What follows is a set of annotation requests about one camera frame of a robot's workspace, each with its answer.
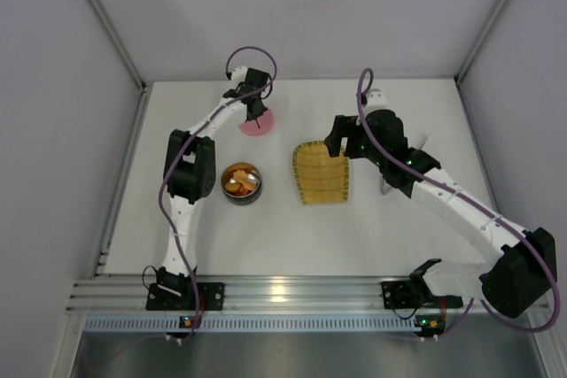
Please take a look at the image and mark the pink round lid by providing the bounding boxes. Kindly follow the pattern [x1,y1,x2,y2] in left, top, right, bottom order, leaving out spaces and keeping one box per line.
[238,109,275,137]

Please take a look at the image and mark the silver metal tongs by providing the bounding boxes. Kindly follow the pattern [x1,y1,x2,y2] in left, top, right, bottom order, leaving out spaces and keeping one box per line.
[379,133,429,196]

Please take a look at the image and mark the salmon toy slice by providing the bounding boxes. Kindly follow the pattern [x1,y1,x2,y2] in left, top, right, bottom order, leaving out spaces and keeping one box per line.
[241,177,257,191]

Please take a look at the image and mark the round orange cracker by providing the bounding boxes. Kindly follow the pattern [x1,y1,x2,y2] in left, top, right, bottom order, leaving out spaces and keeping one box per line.
[224,182,240,193]

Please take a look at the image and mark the red toy chicken drumstick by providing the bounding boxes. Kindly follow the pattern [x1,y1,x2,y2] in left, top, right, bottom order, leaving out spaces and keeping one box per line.
[233,189,252,197]

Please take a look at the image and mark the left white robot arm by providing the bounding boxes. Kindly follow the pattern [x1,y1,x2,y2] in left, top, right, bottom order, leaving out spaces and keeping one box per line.
[146,66,273,311]

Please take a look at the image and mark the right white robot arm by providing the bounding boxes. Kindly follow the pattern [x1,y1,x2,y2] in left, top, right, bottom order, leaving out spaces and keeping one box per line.
[324,109,559,319]

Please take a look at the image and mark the steel round lunch bowl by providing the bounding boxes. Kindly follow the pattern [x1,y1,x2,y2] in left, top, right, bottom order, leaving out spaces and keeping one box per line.
[220,162,263,206]

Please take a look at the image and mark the green woven bamboo tray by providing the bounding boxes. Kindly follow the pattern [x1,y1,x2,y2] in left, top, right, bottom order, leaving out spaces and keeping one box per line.
[292,141,349,205]

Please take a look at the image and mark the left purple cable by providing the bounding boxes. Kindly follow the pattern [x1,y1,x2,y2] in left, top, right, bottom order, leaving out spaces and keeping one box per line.
[158,46,279,343]

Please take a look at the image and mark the purple cable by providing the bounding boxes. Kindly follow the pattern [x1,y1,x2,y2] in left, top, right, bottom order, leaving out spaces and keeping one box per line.
[158,46,279,343]
[356,68,559,334]

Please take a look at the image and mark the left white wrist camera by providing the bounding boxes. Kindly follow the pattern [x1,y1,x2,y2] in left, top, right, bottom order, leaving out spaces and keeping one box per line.
[226,66,248,84]

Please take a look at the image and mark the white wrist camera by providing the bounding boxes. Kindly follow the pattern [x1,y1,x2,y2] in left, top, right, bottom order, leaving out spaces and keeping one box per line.
[361,89,388,115]
[226,66,248,84]

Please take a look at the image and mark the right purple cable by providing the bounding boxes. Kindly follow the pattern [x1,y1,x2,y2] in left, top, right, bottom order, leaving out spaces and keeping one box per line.
[356,68,559,334]

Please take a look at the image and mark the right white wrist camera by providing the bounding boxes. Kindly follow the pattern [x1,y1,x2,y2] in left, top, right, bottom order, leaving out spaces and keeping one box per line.
[361,89,388,115]

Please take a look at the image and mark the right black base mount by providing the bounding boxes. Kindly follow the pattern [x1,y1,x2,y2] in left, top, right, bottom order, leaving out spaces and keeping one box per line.
[381,280,439,310]

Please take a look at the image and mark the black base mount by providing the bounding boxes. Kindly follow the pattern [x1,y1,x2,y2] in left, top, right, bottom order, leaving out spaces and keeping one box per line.
[381,280,439,310]
[145,282,225,312]

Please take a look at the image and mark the aluminium mounting rail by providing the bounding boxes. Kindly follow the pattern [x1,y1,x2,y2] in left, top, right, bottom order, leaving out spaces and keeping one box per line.
[66,274,550,313]

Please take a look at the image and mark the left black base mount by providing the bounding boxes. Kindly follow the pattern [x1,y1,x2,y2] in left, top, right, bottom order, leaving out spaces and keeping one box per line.
[145,282,225,312]

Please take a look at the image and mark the slotted cable duct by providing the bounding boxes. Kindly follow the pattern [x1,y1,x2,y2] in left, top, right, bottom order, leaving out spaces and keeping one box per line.
[83,313,442,333]

